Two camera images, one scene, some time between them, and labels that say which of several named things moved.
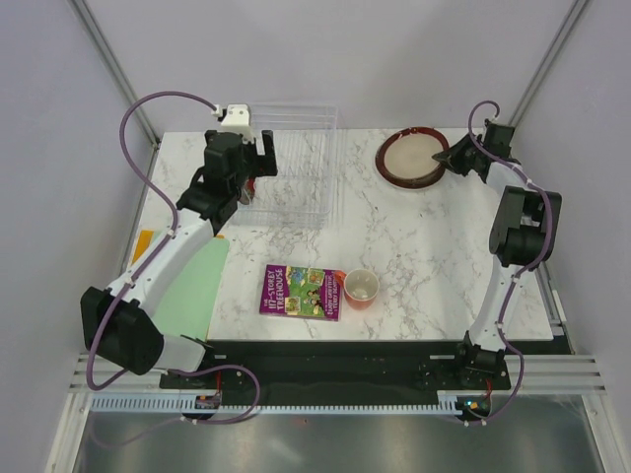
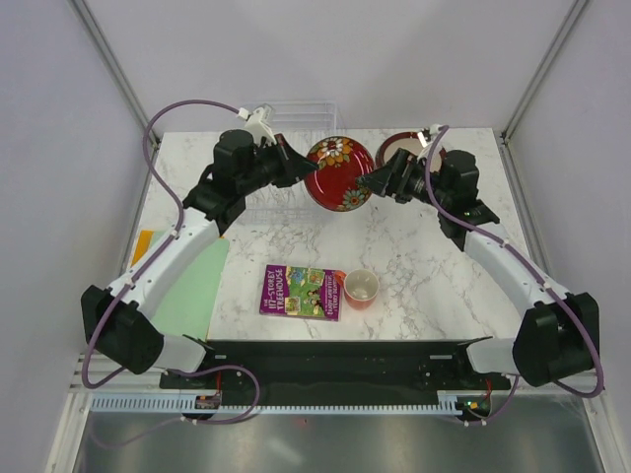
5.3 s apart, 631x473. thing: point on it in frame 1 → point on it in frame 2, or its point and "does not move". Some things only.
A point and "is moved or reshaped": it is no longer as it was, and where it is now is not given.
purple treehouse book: x=301 y=292 does not move
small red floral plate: x=248 y=192 is moved or reshaped
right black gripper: x=451 y=157 → x=393 y=177
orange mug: x=360 y=288 does not move
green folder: x=186 y=302 does not move
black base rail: x=335 y=369 does not move
